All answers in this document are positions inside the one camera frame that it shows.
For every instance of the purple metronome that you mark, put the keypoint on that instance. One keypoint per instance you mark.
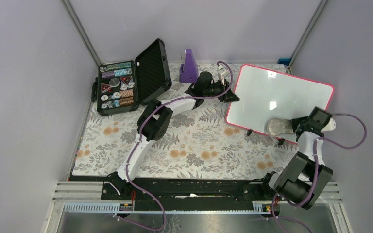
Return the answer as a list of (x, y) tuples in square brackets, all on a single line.
[(188, 69)]

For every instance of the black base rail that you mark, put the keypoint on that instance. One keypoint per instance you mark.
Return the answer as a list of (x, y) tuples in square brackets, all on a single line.
[(188, 194)]

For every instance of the black poker chip case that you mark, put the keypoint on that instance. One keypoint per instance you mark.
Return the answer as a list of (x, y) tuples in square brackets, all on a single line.
[(122, 87)]

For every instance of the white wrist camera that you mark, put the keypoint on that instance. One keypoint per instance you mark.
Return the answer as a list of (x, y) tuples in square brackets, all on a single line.
[(223, 74), (331, 125)]

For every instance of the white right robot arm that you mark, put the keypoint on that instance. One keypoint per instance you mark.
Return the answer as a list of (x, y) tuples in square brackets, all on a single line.
[(305, 176)]

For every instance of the grey glitter eraser mitt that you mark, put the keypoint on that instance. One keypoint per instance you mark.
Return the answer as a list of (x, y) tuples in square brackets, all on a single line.
[(279, 126)]

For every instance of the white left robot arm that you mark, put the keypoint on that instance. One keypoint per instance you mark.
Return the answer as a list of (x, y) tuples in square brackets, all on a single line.
[(154, 121)]

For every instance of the blue plastic block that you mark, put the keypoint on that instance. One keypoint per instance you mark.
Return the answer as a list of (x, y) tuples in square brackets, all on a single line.
[(284, 61)]

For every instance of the pink framed whiteboard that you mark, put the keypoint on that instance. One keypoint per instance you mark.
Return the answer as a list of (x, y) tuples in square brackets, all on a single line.
[(265, 94)]

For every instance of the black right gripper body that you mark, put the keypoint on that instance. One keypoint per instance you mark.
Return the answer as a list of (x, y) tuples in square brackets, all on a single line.
[(304, 121)]

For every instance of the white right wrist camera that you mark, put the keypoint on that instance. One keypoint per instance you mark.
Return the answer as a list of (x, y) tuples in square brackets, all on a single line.
[(331, 125)]

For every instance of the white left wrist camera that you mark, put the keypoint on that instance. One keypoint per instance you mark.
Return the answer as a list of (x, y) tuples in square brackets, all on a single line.
[(223, 74)]

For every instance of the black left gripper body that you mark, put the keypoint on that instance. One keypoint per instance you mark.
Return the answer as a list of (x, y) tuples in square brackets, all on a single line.
[(214, 90)]

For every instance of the aluminium frame post left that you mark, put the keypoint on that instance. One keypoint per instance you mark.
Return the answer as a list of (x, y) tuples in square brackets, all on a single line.
[(81, 31)]

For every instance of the aluminium frame post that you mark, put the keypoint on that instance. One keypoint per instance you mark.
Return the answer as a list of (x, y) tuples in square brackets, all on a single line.
[(81, 31), (310, 26)]

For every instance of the aluminium frame post right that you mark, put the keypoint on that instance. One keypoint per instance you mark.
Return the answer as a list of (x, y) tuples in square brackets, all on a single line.
[(310, 26)]

